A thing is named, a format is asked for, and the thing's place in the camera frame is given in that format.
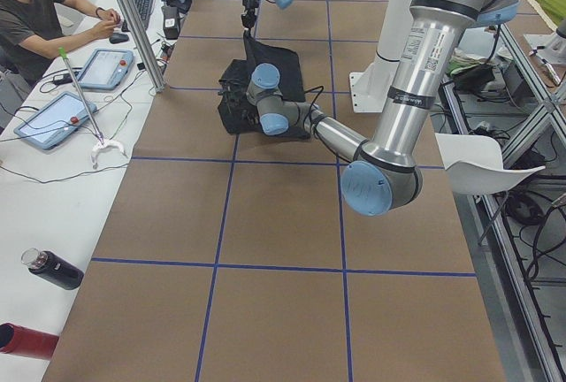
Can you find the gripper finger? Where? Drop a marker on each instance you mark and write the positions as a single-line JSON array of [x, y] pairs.
[[248, 20]]

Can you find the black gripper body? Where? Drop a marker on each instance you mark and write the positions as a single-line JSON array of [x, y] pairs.
[[250, 3]]

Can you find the black graphic t-shirt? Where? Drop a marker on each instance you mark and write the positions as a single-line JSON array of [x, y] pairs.
[[264, 92]]

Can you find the black keyboard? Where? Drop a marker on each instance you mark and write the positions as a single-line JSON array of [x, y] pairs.
[[145, 9]]

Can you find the black computer mouse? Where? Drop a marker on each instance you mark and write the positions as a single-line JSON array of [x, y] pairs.
[[117, 38]]

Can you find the far blue teach pendant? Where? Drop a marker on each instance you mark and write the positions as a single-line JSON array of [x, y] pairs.
[[105, 69]]

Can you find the blue teach pendant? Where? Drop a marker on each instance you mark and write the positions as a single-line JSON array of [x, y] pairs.
[[54, 122], [105, 69]]

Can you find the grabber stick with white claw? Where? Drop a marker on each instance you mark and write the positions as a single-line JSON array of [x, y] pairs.
[[102, 142]]

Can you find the seated person in grey shirt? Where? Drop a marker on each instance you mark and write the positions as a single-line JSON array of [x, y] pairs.
[[31, 34]]

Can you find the near blue teach pendant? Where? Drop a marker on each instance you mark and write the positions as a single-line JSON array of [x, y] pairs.
[[54, 122]]

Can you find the white plastic chair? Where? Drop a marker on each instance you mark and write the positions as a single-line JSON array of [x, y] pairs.
[[474, 165]]

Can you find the black water bottle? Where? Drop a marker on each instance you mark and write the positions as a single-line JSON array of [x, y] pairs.
[[48, 266]]

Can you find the red cylinder bottle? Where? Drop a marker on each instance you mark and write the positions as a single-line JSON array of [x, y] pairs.
[[22, 341]]

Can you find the aluminium frame post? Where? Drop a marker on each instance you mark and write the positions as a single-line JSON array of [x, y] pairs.
[[141, 40]]

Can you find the white camera mast pedestal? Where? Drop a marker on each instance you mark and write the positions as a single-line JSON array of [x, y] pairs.
[[368, 89]]

